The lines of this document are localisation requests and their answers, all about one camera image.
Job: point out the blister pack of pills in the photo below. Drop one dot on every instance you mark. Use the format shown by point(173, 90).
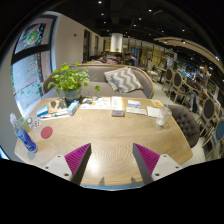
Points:
point(37, 124)

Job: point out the clear plastic cup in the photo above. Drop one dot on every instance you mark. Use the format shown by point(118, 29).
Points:
point(163, 116)

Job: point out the person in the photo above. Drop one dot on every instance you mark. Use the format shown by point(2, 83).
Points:
point(117, 58)
point(130, 60)
point(103, 58)

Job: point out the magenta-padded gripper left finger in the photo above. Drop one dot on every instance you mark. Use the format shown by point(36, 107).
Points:
point(77, 159)

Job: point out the white blue booklet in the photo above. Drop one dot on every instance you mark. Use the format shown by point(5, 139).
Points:
point(136, 107)

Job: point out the white rectangular box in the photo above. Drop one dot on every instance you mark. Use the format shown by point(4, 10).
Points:
point(117, 106)

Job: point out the white round column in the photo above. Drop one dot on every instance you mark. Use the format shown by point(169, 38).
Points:
point(116, 42)

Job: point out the grey white chevron pillow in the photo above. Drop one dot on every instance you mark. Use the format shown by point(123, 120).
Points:
point(124, 80)

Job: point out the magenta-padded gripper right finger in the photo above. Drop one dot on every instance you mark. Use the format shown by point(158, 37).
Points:
point(146, 159)

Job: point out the clear blue-labelled water bottle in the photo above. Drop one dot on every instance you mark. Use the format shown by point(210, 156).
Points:
point(26, 138)

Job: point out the grey tufted chair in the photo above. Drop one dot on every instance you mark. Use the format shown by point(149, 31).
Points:
point(186, 125)

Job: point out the green potted plant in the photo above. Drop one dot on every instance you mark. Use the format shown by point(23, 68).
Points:
point(70, 80)

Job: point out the small blue tissue box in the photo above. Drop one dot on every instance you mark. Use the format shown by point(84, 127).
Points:
point(72, 108)

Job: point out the window with holiday stickers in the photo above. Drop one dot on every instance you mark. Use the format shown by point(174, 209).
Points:
point(31, 60)

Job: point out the group of round-backed chairs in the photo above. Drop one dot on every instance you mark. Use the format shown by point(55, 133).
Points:
point(208, 110)

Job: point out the flat round red coaster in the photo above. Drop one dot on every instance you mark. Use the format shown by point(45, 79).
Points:
point(46, 132)

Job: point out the small yellow card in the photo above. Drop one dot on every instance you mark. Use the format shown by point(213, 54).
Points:
point(157, 103)

